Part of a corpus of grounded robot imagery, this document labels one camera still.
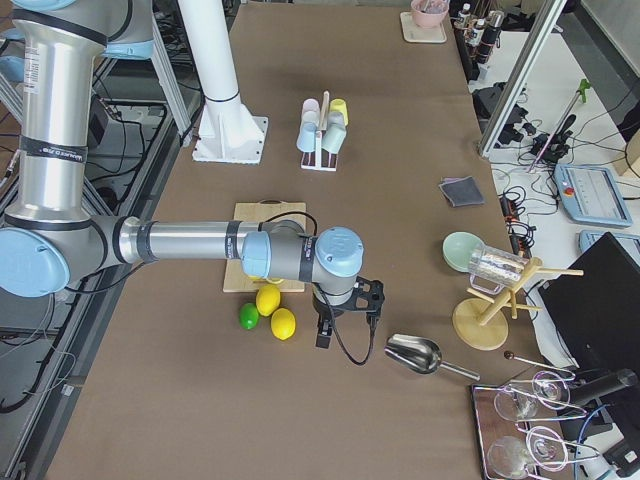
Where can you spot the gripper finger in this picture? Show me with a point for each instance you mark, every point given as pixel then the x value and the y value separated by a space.
pixel 324 335

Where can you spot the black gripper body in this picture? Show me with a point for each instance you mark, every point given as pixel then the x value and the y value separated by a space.
pixel 328 310

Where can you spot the mint green plastic cup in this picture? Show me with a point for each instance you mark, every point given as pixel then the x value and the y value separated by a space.
pixel 333 138

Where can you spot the pink plastic cup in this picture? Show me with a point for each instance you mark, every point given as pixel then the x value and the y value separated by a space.
pixel 310 104

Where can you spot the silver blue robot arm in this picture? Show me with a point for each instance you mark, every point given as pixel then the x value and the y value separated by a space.
pixel 50 241

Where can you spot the white wooden cup holder rack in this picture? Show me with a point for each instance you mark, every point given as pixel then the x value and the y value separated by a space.
pixel 315 160

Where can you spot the light blue plastic cup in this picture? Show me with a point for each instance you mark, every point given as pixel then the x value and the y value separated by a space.
pixel 306 140

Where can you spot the white plastic cup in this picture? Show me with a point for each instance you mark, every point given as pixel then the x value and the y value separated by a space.
pixel 310 120

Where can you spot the yellow plastic cup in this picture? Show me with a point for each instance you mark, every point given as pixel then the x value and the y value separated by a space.
pixel 338 112

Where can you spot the yellow lemon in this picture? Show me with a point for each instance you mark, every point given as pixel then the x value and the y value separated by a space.
pixel 268 299
pixel 283 324

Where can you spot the green lime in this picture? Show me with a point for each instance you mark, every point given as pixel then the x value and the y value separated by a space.
pixel 249 316

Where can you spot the wooden cutting board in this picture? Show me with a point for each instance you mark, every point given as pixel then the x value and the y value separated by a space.
pixel 235 280

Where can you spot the metal scoop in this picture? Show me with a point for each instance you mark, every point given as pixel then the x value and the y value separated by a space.
pixel 422 355

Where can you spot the green ceramic bowl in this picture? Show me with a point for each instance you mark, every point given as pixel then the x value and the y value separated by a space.
pixel 457 249

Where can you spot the wooden mug tree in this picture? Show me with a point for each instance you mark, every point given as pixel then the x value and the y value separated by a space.
pixel 480 322

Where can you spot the glass mug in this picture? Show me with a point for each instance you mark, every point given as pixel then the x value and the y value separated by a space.
pixel 493 269

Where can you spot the dark grey folded cloth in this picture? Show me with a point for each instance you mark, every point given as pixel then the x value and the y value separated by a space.
pixel 461 192

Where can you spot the wine glass rack tray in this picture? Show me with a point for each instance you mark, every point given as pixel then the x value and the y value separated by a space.
pixel 518 427

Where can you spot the black monitor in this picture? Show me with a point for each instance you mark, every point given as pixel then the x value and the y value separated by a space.
pixel 597 314

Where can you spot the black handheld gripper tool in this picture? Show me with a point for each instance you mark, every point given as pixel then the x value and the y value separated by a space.
pixel 552 146

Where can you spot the upper teach pendant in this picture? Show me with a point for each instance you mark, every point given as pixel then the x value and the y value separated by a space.
pixel 590 195

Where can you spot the cream plastic tray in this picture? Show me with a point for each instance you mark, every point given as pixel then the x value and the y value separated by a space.
pixel 413 33

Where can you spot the tea bottle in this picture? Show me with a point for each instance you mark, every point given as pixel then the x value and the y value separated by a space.
pixel 467 22
pixel 476 34

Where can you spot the pink bowl of ice cubes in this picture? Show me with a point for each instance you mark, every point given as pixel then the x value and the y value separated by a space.
pixel 429 13

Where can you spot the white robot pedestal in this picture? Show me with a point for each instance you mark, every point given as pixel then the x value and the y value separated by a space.
pixel 228 132

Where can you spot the aluminium frame post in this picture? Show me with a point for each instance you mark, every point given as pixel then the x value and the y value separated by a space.
pixel 546 19

